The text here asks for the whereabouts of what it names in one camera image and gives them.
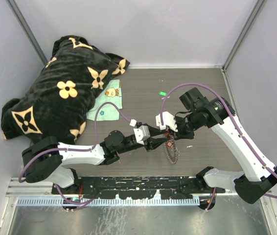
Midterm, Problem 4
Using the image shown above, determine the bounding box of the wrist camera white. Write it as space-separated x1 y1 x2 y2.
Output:
155 112 178 132
129 119 150 145

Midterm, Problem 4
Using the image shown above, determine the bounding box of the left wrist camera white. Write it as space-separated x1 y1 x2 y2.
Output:
129 119 150 145

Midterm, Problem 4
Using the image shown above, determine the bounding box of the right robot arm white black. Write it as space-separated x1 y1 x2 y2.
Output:
176 88 277 204

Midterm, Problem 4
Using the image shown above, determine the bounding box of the black floral plush blanket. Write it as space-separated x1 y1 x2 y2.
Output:
1 35 130 144

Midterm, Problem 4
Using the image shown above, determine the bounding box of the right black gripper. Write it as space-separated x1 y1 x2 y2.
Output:
168 110 205 140

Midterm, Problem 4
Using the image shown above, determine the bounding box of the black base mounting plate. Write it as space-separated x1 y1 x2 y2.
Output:
61 176 213 200

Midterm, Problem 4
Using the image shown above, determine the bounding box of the red key tags bunch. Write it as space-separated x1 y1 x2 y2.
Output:
163 131 175 149

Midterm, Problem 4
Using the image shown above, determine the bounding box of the aluminium rail with slotted duct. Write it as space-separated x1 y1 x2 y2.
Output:
5 175 272 207

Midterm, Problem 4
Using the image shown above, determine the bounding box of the large keyring with small rings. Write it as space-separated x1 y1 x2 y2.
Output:
164 143 179 165

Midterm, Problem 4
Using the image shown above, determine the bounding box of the mint green cartoon cloth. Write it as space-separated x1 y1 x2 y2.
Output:
86 78 123 121

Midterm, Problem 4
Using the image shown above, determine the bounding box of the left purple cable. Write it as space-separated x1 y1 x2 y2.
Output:
18 102 137 211

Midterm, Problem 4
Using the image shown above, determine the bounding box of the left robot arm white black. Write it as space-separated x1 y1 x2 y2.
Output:
19 124 167 194

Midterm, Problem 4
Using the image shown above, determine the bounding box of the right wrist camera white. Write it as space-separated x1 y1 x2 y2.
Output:
155 112 178 132

